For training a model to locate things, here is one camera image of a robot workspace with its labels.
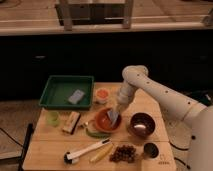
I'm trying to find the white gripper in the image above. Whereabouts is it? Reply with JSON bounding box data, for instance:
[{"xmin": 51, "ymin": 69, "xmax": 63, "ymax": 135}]
[{"xmin": 116, "ymin": 82, "xmax": 137, "ymax": 110}]

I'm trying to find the grey towel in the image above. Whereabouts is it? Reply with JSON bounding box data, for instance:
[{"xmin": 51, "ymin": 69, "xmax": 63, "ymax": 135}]
[{"xmin": 107, "ymin": 108, "xmax": 119, "ymax": 126}]

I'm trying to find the red bowl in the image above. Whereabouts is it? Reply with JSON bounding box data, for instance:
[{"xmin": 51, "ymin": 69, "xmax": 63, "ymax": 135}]
[{"xmin": 94, "ymin": 108, "xmax": 122, "ymax": 133}]

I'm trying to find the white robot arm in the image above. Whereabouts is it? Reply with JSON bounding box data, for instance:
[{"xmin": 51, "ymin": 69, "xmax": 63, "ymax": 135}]
[{"xmin": 116, "ymin": 65, "xmax": 213, "ymax": 171}]

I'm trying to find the dark brown bowl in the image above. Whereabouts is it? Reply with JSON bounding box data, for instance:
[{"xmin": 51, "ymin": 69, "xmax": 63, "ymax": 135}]
[{"xmin": 130, "ymin": 113, "xmax": 155, "ymax": 138}]

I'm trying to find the small white orange cup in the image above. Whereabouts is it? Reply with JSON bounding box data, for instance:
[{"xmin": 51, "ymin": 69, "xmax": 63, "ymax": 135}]
[{"xmin": 95, "ymin": 88, "xmax": 109, "ymax": 104}]

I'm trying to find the grey sponge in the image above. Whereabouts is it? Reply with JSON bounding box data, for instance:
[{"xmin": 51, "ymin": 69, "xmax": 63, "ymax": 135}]
[{"xmin": 68, "ymin": 89, "xmax": 85, "ymax": 104}]

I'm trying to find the wooden block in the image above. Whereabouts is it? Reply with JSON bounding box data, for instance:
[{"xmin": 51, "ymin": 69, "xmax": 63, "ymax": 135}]
[{"xmin": 62, "ymin": 111, "xmax": 81, "ymax": 134}]

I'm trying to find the bunch of dark grapes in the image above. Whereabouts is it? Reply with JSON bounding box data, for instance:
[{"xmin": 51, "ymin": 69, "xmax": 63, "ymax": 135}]
[{"xmin": 109, "ymin": 145, "xmax": 136, "ymax": 163}]

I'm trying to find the yellow corn cob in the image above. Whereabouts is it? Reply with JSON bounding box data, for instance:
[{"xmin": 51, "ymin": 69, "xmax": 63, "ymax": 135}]
[{"xmin": 90, "ymin": 143, "xmax": 113, "ymax": 163}]

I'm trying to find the metal measuring cup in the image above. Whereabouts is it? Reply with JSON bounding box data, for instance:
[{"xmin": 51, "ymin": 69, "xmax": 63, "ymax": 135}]
[{"xmin": 141, "ymin": 143, "xmax": 159, "ymax": 159}]

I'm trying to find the green plastic tray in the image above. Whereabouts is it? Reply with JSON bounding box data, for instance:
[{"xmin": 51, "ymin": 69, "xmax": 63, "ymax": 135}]
[{"xmin": 39, "ymin": 75, "xmax": 94, "ymax": 110}]

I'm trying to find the green plastic cup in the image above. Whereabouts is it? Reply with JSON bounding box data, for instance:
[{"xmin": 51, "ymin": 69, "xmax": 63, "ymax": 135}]
[{"xmin": 46, "ymin": 111, "xmax": 60, "ymax": 127}]

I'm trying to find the white black brush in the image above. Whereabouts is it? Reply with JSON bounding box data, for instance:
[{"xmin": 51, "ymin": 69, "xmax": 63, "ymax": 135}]
[{"xmin": 64, "ymin": 139, "xmax": 111, "ymax": 164}]

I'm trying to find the wooden chair frame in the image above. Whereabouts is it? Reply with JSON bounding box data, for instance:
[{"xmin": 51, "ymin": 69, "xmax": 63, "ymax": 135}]
[{"xmin": 55, "ymin": 0, "xmax": 134, "ymax": 31}]

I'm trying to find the black cable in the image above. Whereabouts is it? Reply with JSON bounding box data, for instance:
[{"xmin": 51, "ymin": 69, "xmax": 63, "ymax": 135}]
[{"xmin": 0, "ymin": 127, "xmax": 24, "ymax": 148}]

